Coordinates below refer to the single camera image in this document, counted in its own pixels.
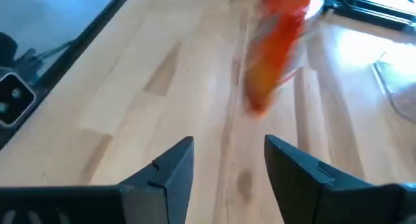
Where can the clear plastic bin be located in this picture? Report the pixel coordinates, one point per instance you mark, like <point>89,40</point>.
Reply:
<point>406,100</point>

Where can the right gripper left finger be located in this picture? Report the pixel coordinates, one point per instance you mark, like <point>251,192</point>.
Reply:
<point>146,204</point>

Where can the black table edge camera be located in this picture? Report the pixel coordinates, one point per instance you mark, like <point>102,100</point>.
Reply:
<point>13,97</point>

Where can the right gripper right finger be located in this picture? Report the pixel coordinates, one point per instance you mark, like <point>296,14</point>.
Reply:
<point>325,201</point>

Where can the orange Maruchan ramen pack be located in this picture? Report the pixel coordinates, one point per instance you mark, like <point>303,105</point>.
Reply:
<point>273,55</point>

